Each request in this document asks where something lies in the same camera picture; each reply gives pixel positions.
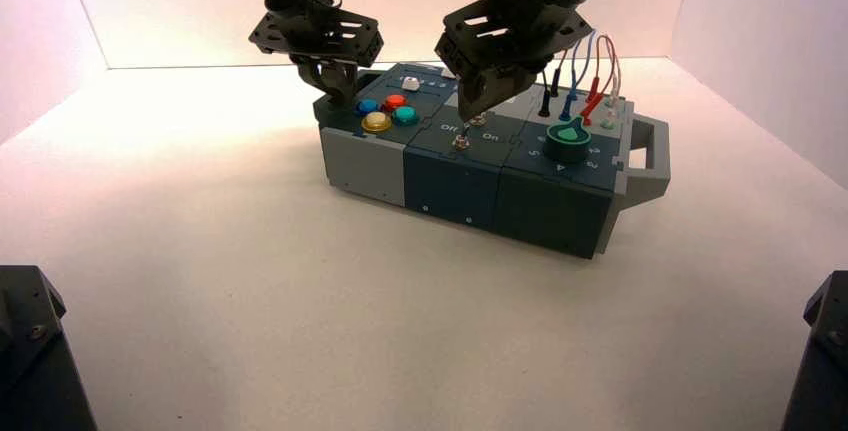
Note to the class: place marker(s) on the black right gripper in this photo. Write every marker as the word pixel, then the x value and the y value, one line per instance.
pixel 510 27

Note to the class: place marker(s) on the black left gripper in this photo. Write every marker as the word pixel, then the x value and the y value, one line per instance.
pixel 318 34

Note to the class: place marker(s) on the metal toggle switch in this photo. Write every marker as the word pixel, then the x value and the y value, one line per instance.
pixel 460 143
pixel 486 120

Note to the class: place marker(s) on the teal grey task box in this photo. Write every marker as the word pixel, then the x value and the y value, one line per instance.
pixel 450 179

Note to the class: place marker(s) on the blue round push button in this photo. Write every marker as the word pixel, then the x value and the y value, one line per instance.
pixel 367 107

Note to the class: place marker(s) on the yellow round push button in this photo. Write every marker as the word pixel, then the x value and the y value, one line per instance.
pixel 376 122

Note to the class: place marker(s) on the red round push button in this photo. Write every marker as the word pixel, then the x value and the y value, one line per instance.
pixel 395 101

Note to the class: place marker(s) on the white slider knob blue triangle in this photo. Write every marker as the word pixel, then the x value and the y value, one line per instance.
pixel 411 83

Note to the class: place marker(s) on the green round push button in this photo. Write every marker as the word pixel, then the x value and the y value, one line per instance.
pixel 405 116

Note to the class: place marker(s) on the green rotary dial knob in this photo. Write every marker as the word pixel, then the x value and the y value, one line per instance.
pixel 568 142

